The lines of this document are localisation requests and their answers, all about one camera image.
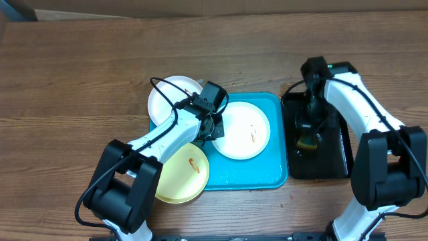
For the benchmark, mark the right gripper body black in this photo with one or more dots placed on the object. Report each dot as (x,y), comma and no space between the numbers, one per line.
(307,125)

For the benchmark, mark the white plate upper left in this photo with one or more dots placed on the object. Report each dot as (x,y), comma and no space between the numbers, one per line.
(158,108)

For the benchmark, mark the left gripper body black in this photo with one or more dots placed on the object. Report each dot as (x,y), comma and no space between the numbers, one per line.
(217,130)

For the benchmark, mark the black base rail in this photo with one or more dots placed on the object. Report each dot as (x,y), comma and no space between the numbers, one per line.
(234,237)

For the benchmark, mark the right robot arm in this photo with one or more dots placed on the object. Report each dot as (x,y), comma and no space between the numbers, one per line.
(389,157)

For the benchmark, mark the black plastic tray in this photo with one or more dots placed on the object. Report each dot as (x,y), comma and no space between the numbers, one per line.
(332,158)

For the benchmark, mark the green yellow sponge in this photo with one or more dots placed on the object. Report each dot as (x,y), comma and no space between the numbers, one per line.
(307,141)

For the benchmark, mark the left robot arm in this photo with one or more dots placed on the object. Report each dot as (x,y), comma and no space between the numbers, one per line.
(122,189)

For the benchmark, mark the white plate with sauce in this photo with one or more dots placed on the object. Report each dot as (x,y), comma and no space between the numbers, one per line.
(246,131)

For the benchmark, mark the yellow plate with sauce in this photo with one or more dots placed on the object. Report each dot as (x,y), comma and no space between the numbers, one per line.
(184,175)

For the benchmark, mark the teal plastic tray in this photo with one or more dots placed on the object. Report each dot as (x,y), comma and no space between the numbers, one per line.
(269,169)

